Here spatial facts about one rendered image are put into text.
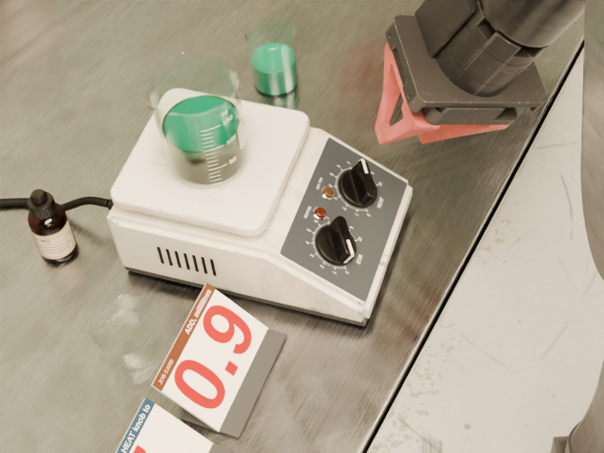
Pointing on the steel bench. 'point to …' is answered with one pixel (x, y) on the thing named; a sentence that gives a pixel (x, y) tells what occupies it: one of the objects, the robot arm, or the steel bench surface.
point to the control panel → (336, 275)
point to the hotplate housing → (249, 251)
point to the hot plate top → (257, 172)
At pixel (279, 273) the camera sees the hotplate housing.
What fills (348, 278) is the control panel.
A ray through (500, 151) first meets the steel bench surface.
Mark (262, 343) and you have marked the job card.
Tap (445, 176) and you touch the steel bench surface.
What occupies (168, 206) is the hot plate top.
